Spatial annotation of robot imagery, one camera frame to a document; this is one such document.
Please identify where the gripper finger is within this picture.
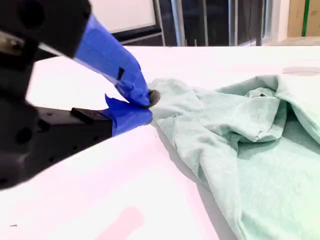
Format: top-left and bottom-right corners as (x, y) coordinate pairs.
(14, 0), (161, 109)
(32, 93), (154, 171)

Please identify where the pale green T-shirt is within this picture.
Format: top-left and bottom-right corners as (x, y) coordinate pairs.
(149, 74), (320, 240)

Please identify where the grey metal post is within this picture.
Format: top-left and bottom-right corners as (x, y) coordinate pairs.
(171, 0), (186, 47)
(152, 0), (167, 47)
(255, 0), (266, 47)

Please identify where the brown cardboard box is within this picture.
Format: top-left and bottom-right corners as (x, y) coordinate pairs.
(286, 0), (320, 39)

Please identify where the white board panel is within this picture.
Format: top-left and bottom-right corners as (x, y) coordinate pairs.
(88, 0), (164, 35)

